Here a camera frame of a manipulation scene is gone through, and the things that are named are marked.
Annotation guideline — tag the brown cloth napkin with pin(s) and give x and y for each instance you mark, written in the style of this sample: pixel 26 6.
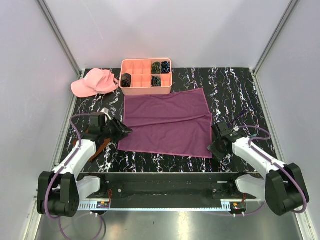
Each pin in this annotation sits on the brown cloth napkin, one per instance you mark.
pixel 89 145

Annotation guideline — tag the pink divided organizer box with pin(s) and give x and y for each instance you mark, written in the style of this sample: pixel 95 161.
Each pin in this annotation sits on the pink divided organizer box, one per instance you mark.
pixel 150 76

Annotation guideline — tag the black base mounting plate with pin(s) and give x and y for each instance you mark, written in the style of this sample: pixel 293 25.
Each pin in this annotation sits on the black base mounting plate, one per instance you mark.
pixel 170 192

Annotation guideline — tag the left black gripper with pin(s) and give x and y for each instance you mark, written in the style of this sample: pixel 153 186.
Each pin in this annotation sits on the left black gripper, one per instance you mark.
pixel 120 128

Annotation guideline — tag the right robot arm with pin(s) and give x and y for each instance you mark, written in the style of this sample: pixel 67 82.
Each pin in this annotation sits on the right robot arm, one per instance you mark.
pixel 281 186

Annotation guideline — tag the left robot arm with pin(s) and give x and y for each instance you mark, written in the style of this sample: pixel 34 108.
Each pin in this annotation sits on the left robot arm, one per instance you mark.
pixel 59 191

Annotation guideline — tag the purple cloth napkin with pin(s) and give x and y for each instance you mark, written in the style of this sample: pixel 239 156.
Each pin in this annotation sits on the purple cloth napkin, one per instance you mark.
pixel 176 124

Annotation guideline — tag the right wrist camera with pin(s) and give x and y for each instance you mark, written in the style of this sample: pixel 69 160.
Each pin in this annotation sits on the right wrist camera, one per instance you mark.
pixel 221 130

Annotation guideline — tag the dark rolled sock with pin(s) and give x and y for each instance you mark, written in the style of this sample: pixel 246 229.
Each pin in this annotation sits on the dark rolled sock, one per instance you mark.
pixel 126 80

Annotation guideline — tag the pink baseball cap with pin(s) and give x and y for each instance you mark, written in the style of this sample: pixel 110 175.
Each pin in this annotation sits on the pink baseball cap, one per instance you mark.
pixel 97 81

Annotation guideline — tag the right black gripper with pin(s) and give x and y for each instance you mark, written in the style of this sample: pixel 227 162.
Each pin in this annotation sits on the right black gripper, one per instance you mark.
pixel 212 147

